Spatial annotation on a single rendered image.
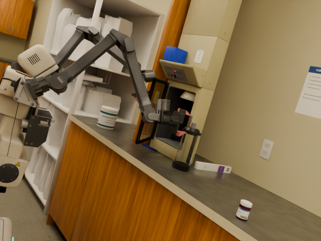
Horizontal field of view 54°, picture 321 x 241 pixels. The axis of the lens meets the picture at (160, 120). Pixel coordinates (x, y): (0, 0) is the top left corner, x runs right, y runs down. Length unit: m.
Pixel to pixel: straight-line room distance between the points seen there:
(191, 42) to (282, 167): 0.93
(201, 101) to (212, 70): 0.19
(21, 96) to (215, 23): 1.12
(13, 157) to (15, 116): 0.20
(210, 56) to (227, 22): 0.22
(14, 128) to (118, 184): 0.66
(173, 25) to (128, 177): 1.01
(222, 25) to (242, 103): 0.57
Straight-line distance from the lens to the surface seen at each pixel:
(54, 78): 1.52
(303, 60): 2.04
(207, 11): 2.01
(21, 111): 1.72
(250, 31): 2.32
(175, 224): 1.54
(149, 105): 1.55
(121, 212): 1.88
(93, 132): 2.17
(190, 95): 1.95
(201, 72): 1.83
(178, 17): 2.16
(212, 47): 1.88
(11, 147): 1.73
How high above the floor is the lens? 1.37
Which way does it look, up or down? 7 degrees down
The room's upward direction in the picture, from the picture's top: 16 degrees clockwise
